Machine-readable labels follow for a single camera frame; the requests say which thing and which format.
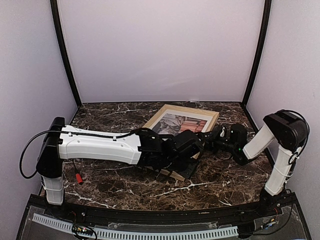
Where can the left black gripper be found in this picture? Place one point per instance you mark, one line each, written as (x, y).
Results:
(188, 173)

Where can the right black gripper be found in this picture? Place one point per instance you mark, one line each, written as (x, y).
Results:
(212, 139)

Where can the wooden picture frame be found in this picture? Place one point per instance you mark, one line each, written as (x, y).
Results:
(178, 121)

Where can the red handled screwdriver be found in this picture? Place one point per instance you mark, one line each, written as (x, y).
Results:
(77, 174)

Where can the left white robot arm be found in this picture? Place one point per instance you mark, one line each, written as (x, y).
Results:
(142, 147)

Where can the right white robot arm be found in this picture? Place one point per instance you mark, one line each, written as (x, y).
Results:
(291, 131)

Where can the small circuit board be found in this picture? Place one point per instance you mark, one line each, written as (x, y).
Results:
(82, 231)

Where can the black front rail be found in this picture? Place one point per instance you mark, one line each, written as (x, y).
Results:
(239, 214)

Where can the white slotted cable duct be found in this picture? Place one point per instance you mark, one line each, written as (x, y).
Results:
(123, 231)

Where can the right black corner post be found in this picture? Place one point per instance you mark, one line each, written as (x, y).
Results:
(258, 52)

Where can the black corner post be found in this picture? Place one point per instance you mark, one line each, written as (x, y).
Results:
(63, 52)
(258, 52)

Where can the left black corner post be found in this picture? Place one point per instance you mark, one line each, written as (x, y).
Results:
(63, 52)

